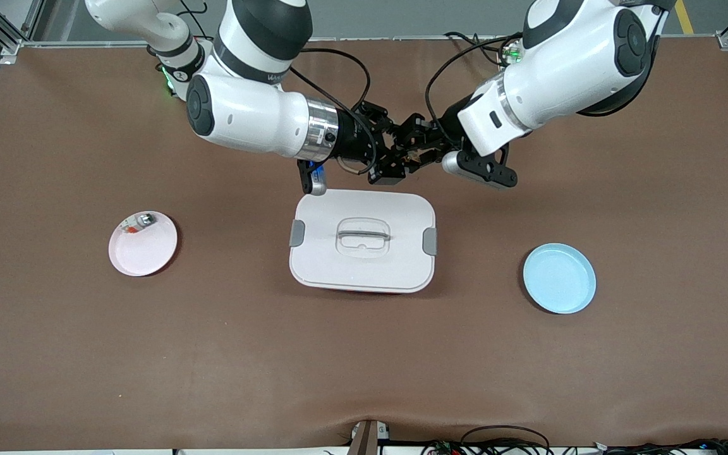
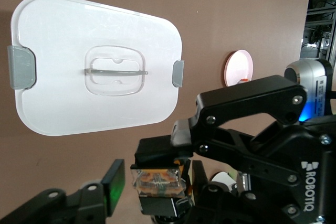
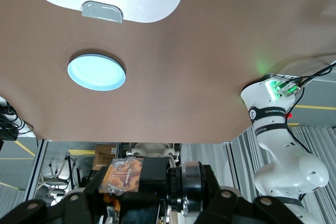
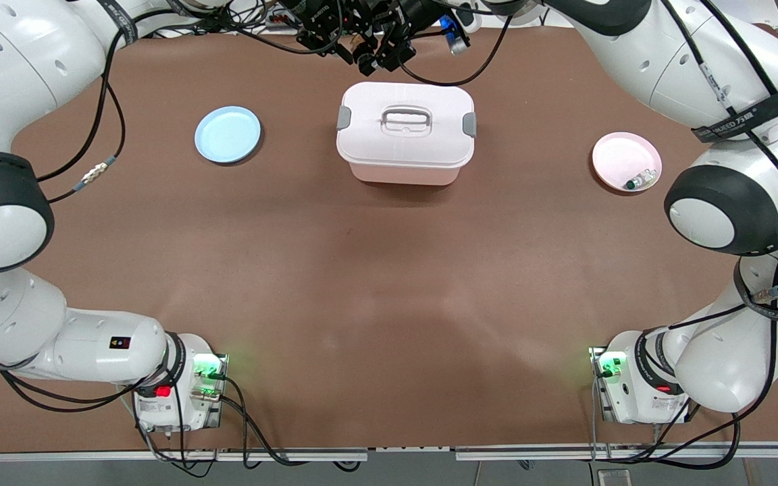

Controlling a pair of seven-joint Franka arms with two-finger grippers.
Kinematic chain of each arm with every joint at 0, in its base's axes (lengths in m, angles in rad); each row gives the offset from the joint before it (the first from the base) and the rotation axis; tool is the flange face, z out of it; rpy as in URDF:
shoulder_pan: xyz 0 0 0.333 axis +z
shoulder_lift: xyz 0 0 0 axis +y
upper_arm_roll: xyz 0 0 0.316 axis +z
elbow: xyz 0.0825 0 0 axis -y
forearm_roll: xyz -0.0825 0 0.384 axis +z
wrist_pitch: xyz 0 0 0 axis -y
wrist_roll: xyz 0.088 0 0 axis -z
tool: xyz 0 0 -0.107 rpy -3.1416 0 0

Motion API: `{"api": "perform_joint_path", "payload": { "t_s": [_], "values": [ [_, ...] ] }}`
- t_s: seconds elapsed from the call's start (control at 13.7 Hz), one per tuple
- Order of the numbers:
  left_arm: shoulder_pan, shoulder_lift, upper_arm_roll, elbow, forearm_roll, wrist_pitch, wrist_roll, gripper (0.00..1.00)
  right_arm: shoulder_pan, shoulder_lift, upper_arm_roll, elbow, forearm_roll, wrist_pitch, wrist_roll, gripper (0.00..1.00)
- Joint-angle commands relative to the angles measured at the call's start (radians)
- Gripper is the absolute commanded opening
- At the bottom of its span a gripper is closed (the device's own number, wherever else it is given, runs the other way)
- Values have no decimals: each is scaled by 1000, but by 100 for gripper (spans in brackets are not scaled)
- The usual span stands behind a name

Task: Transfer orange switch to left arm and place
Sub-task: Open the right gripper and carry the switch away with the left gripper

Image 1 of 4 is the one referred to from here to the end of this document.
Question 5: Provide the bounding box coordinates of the white lidded storage box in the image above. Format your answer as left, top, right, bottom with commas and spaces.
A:
288, 188, 439, 294

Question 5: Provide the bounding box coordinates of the light blue round plate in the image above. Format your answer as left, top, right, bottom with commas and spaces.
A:
523, 243, 597, 315

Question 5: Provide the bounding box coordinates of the brown table cover mat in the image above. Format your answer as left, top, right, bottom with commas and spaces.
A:
0, 37, 728, 451

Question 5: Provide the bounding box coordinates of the pale pink round plate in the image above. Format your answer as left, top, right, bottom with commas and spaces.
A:
108, 210, 179, 277

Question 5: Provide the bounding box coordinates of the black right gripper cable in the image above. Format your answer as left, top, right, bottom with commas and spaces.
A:
285, 47, 380, 178

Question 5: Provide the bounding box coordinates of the black left arm base cable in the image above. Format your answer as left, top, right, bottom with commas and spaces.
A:
443, 30, 504, 51

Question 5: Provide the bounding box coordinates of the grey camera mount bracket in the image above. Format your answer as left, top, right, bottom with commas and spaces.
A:
348, 419, 391, 455

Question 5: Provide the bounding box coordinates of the black looped cable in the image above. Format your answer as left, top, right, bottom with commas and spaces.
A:
421, 425, 554, 455

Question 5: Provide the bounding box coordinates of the black cable bundle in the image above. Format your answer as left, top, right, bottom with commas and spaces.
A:
591, 437, 728, 455

